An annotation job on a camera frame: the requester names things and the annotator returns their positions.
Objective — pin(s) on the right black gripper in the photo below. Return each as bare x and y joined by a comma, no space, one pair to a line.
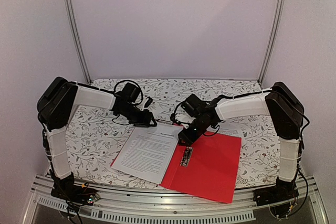
187,138

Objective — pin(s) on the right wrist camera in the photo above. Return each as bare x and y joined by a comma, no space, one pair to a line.
181,119

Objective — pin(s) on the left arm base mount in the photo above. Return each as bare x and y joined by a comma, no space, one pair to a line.
67,190

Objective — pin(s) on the aluminium front rail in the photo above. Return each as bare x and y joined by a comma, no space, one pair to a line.
119,204

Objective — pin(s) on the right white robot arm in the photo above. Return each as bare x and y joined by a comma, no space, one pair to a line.
278,102

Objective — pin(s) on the left aluminium frame post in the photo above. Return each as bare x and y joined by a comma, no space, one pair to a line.
76,40

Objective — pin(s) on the red file folder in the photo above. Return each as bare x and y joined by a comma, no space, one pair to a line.
211,172

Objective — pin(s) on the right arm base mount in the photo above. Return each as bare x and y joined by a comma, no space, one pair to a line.
281,191

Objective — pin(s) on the separate printed paper sheet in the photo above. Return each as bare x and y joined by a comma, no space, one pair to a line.
229,128

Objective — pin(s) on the spine metal folder clip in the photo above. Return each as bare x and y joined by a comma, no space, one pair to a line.
186,156

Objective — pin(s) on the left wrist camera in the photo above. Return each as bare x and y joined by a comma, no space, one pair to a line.
146,103

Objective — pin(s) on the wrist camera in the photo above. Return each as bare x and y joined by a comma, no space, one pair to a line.
146,103
181,119

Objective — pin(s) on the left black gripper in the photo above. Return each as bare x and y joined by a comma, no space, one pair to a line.
144,121

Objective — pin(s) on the right aluminium frame post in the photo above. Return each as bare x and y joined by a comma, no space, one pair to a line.
271,41

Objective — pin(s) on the printed white paper sheets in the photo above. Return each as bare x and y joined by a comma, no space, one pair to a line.
147,152

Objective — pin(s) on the aluminium frame post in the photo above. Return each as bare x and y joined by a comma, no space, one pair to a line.
76,40
271,41

